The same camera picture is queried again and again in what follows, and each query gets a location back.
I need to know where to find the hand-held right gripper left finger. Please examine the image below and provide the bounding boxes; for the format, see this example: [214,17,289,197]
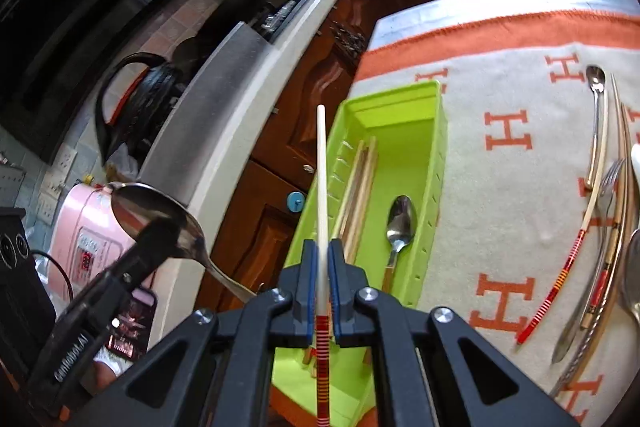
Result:
[65,239,321,427]

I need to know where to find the white kitchen countertop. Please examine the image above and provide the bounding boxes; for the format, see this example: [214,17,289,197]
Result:
[135,0,591,338]

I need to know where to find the gas stove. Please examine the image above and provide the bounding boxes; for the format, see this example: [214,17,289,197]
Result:
[250,0,326,42]

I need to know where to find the large steel spoon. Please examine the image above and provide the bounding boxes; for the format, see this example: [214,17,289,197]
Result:
[110,182,258,305]

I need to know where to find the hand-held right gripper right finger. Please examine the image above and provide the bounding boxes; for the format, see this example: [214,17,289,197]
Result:
[328,238,581,427]

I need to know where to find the black pot with handle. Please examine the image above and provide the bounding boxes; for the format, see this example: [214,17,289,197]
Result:
[95,52,186,162]

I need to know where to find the black box with dials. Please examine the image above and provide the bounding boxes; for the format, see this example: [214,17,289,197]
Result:
[0,207,56,383]

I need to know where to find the twisted metal chopstick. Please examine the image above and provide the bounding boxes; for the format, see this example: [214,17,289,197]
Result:
[549,227,640,399]

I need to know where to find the black range hood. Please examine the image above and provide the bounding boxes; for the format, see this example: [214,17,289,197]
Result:
[0,0,176,158]

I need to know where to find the pink rice cooker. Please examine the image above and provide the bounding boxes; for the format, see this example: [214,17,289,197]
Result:
[50,181,151,303]

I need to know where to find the green plastic utensil tray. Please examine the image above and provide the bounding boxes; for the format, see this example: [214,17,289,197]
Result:
[270,79,449,427]

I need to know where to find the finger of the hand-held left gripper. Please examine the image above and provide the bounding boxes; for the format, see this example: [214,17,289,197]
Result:
[104,214,184,294]

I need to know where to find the light wooden chopstick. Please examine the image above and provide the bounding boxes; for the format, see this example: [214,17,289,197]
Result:
[580,74,633,330]

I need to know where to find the white wall sockets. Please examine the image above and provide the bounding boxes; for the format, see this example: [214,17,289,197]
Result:
[37,147,78,228]

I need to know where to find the orange and white printed blanket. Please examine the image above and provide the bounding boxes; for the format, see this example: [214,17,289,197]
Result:
[345,9,640,427]

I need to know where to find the brown wooden base cabinets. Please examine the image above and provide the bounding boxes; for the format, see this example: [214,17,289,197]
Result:
[192,0,626,313]

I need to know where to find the wooden-handled steel spoon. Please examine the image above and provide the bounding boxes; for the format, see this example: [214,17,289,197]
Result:
[382,194,418,293]

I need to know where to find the light blue table cover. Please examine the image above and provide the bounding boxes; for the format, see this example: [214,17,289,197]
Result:
[367,0,640,52]

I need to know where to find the brown wooden chopstick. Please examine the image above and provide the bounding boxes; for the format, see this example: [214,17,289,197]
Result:
[332,138,368,243]
[345,136,378,253]

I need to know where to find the white chopstick with red stripes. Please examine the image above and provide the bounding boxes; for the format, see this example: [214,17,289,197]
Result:
[515,72,612,348]
[314,104,333,425]

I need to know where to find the stainless steel panel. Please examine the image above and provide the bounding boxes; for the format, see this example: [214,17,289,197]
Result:
[137,22,273,208]

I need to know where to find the small long-handled steel spoon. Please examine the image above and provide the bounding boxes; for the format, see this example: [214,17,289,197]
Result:
[584,65,608,192]

